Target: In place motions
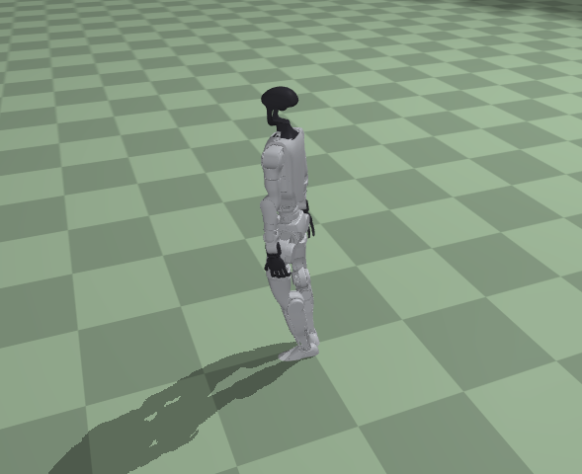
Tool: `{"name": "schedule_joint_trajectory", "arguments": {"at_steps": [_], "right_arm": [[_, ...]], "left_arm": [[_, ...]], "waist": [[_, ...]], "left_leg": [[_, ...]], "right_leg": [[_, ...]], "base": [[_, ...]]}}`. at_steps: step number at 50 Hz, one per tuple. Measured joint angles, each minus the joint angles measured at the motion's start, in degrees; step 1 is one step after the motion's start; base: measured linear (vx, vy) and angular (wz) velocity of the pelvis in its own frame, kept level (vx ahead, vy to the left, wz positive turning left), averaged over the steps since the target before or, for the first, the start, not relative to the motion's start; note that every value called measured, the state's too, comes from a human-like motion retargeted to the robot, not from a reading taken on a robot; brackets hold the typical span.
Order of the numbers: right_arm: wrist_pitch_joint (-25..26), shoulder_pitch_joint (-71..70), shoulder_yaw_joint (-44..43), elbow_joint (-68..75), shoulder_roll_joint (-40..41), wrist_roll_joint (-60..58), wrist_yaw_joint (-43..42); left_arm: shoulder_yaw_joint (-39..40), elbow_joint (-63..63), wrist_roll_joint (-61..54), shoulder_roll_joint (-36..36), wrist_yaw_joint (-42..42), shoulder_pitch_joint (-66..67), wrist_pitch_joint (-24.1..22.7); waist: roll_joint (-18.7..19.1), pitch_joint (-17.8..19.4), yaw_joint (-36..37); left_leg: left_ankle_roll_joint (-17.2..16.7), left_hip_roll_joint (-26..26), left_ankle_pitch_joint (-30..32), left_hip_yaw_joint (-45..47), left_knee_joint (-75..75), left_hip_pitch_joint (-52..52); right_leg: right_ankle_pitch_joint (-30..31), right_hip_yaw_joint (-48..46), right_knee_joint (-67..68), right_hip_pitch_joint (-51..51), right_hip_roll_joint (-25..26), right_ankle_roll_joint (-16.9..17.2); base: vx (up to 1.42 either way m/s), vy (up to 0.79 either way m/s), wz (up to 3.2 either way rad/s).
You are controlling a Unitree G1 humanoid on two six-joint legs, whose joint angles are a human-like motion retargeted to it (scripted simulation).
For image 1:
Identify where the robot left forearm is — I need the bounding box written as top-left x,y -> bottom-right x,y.
260,199 -> 281,254

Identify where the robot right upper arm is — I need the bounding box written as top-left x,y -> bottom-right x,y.
294,127 -> 307,177

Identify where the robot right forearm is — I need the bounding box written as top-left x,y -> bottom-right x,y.
297,174 -> 308,209

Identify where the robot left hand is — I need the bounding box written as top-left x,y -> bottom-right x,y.
264,242 -> 291,278

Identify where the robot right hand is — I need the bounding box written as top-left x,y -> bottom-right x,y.
301,200 -> 314,238

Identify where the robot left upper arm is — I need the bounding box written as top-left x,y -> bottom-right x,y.
260,145 -> 285,211

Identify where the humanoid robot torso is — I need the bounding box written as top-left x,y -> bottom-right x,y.
264,128 -> 306,244

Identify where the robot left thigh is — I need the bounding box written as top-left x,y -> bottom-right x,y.
266,233 -> 304,312

